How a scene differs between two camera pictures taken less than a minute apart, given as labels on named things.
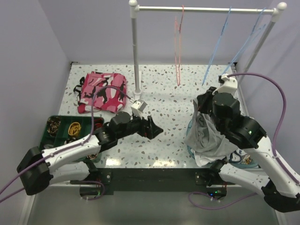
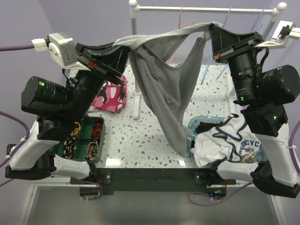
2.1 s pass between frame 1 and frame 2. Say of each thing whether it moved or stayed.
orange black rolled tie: stayed
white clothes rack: stayed
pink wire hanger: moved
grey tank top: moved
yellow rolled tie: stayed
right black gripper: moved
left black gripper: moved
